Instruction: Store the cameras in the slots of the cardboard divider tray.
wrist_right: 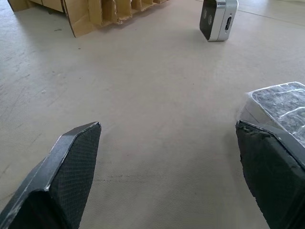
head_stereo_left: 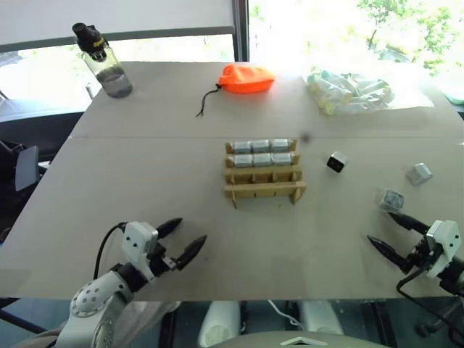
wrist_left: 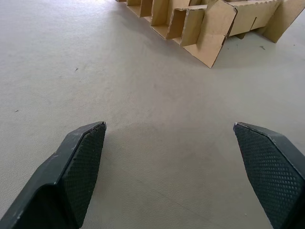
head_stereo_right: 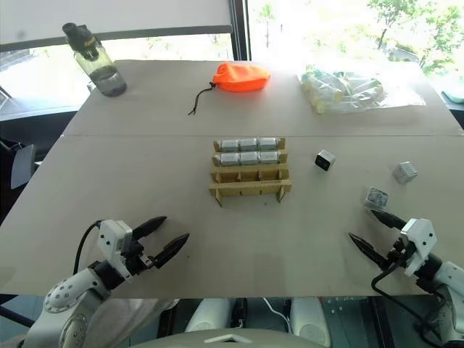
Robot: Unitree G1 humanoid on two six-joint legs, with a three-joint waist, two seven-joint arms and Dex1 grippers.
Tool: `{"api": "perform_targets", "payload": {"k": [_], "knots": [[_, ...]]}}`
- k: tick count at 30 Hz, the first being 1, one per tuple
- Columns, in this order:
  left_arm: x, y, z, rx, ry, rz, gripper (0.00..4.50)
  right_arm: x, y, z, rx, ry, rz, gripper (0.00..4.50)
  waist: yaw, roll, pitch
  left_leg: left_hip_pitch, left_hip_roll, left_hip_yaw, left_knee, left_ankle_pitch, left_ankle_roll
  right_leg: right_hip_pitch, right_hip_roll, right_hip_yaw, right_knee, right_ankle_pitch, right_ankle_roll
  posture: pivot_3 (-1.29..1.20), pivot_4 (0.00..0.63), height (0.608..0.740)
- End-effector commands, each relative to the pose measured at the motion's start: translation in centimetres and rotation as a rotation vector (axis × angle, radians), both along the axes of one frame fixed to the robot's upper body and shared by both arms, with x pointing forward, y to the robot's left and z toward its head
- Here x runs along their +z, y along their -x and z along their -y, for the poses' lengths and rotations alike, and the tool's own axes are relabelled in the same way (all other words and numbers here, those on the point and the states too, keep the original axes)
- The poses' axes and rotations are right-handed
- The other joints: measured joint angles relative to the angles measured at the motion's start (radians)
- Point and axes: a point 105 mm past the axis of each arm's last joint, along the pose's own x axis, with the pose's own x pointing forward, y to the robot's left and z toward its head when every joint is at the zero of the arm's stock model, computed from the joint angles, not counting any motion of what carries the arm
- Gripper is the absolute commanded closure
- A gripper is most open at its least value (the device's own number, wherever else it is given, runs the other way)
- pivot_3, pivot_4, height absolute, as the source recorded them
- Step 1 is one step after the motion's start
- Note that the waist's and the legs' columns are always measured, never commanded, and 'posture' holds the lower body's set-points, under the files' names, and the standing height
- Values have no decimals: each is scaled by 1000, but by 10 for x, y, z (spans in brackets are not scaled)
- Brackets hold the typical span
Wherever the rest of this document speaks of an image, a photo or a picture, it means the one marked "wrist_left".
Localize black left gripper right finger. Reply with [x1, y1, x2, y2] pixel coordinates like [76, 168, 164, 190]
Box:
[233, 122, 305, 229]

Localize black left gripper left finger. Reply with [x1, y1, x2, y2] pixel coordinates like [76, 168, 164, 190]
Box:
[0, 121, 107, 229]

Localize brown cardboard divider insert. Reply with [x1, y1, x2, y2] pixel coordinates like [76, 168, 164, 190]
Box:
[115, 0, 305, 69]

